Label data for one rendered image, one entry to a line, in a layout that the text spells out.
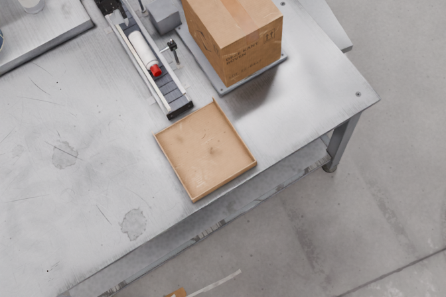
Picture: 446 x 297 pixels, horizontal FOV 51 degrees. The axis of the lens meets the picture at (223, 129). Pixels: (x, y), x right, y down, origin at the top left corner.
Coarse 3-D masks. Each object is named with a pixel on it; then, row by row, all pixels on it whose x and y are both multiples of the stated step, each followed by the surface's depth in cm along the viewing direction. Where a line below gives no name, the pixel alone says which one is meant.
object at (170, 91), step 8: (120, 0) 191; (128, 16) 187; (120, 24) 186; (128, 24) 186; (136, 24) 186; (128, 32) 184; (152, 48) 180; (160, 64) 177; (168, 72) 176; (160, 80) 175; (168, 80) 174; (160, 88) 173; (168, 88) 173; (176, 88) 173; (168, 96) 172; (176, 96) 172; (184, 96) 171; (176, 104) 170; (184, 104) 170
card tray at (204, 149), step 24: (192, 120) 172; (216, 120) 172; (168, 144) 169; (192, 144) 169; (216, 144) 168; (240, 144) 167; (192, 168) 165; (216, 168) 164; (240, 168) 164; (192, 192) 162
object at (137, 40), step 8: (136, 32) 178; (136, 40) 176; (144, 40) 177; (136, 48) 176; (144, 48) 175; (144, 56) 174; (152, 56) 173; (144, 64) 175; (152, 64) 173; (152, 72) 173; (160, 72) 173
